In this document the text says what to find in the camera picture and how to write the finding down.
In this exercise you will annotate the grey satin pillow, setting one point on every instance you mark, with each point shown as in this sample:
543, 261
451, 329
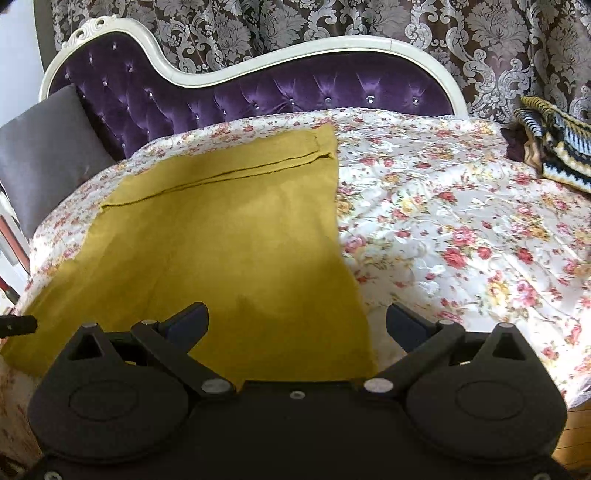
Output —
46, 154

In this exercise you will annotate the striped folded clothes pile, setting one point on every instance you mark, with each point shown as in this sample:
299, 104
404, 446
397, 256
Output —
554, 143

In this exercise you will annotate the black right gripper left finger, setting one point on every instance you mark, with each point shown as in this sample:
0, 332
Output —
168, 343

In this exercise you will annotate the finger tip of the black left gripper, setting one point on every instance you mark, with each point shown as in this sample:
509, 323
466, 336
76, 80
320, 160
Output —
12, 325

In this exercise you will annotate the mustard yellow knit sweater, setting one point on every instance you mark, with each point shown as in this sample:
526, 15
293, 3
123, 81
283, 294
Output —
251, 231

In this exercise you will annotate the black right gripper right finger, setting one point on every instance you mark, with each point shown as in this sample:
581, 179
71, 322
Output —
426, 345

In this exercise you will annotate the purple tufted white-framed headboard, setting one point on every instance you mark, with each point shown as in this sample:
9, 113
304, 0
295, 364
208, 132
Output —
133, 95

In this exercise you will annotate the floral quilted bedspread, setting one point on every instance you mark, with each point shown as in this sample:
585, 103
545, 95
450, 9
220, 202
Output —
432, 213

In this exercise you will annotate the brown silver damask curtain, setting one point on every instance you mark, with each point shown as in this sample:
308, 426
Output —
497, 50

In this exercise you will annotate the red metal stand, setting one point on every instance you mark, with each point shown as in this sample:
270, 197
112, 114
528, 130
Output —
15, 267

